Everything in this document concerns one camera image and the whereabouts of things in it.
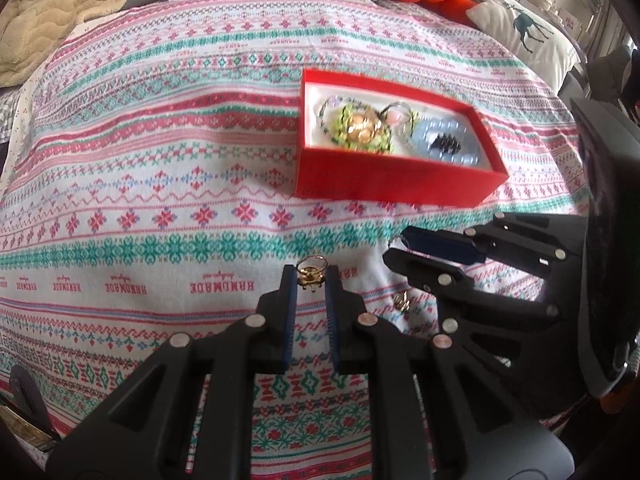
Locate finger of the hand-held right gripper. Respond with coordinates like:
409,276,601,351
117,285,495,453
382,247,587,417
402,212,589,281

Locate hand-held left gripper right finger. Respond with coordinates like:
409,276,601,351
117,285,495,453
325,267,532,480

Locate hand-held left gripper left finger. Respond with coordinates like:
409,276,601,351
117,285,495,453
45,265,298,480

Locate red cardboard box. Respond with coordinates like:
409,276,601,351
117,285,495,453
294,67,510,207

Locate pale blue beaded bracelet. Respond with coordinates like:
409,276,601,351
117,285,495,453
412,117,484,169

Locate black hair claw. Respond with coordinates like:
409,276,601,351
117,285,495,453
431,133,461,155

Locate green beaded bracelet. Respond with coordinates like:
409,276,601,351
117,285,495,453
320,101,396,155

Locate thin dark beaded bangle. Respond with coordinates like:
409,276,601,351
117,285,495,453
316,96,352,134

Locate white deer print pillow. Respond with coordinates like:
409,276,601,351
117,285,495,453
467,0,581,91

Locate black round disc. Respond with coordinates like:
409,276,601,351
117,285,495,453
10,365,51,437

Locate brown printed box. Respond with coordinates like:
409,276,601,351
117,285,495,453
0,400,57,457

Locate grey checked cloth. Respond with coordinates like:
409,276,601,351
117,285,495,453
0,87,26,144

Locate beige quilted blanket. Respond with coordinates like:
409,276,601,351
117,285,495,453
0,0,132,89

